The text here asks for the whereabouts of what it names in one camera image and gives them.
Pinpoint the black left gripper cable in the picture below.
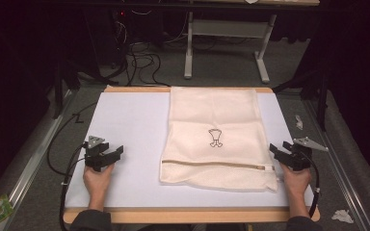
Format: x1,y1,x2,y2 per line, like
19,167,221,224
59,143,89,231

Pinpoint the black floor cable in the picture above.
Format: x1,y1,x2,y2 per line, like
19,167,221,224
46,101,99,177

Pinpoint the crumpled white paper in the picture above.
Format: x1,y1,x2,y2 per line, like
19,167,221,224
330,209,356,225

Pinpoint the black metal stand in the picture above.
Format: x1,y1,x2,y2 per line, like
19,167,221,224
51,59,82,120
272,67,332,133

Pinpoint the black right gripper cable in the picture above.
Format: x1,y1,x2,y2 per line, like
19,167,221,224
302,150,322,219

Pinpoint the silver metal rail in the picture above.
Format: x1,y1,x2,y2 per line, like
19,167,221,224
0,90,75,231
302,98,369,231

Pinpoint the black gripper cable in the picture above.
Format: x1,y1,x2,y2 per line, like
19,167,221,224
59,143,89,231
302,150,322,219

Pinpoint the dark equipment with red light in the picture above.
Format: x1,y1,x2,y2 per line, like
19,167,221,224
86,7,133,69

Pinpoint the white table frame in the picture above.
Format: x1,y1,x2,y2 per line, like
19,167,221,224
183,0,321,85

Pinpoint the person's right hand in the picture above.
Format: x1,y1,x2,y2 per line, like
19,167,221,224
278,162,313,202

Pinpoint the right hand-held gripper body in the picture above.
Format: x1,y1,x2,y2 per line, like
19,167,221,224
288,137,330,172

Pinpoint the tangle of black cables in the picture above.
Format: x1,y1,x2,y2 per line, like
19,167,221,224
109,38,172,89

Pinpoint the cream mesh laundry bag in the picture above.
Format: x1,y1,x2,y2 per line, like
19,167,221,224
159,86,279,193

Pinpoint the white table mat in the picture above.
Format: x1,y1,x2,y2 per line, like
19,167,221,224
65,90,316,209

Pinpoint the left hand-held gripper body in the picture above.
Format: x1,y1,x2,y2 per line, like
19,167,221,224
83,135,110,172

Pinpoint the person's left hand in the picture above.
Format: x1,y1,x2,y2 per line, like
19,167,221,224
82,163,116,202

